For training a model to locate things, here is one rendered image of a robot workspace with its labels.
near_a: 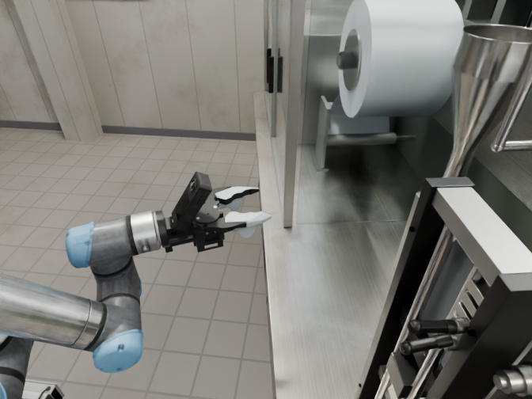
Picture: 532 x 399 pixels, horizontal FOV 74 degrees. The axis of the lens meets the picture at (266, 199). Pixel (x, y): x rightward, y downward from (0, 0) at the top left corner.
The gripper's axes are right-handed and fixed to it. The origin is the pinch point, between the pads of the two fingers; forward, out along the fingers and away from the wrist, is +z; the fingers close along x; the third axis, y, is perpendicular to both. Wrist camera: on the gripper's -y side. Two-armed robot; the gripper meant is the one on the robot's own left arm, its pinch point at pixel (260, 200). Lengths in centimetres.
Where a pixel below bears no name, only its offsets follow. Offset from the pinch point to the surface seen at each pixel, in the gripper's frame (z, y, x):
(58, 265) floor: -89, 141, -115
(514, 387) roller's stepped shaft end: 8.2, -16.7, 44.7
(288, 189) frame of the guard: 17.4, 21.7, -22.8
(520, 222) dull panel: 64, 12, 14
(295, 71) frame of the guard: 17.7, -12.6, -27.4
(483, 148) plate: 69, 7, -9
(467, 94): 36.0, -21.0, 5.0
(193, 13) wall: 34, 47, -270
